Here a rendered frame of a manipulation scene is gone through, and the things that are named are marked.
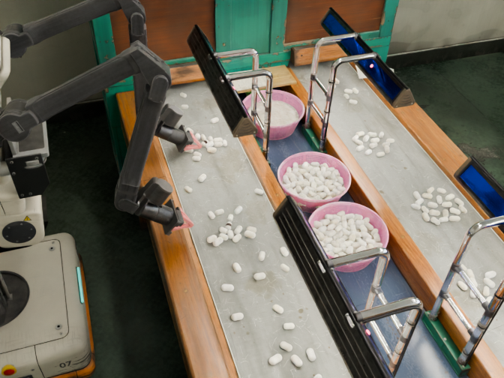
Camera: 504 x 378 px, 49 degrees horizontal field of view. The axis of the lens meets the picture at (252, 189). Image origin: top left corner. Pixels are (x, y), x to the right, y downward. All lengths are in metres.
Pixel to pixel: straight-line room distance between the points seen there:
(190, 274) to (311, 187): 0.58
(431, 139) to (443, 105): 1.66
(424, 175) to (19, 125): 1.41
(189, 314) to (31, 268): 1.02
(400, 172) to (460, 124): 1.70
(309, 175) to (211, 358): 0.82
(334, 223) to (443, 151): 0.59
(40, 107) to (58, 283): 1.05
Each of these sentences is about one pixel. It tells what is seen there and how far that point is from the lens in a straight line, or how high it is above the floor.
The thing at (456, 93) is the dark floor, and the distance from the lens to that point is 4.12.
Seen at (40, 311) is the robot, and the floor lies 0.28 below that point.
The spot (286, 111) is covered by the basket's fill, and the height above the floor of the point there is 0.73.
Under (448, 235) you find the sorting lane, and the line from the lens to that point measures 1.97.
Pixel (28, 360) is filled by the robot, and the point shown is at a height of 0.26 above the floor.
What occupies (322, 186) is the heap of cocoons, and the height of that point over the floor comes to 0.74.
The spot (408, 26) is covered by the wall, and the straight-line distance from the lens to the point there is 4.13.
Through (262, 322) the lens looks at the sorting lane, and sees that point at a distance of 1.63.
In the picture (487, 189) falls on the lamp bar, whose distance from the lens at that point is 1.64.
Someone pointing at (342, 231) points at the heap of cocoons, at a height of 0.74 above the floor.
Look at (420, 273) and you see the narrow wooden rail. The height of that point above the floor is 0.76.
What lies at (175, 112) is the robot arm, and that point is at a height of 0.95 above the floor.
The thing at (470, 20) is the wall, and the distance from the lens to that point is 4.43.
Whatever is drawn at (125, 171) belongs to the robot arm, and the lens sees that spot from 1.57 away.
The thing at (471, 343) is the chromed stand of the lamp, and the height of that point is 0.82.
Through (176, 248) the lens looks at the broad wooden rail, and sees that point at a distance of 1.77.
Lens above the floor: 2.11
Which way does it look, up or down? 44 degrees down
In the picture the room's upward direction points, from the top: 2 degrees clockwise
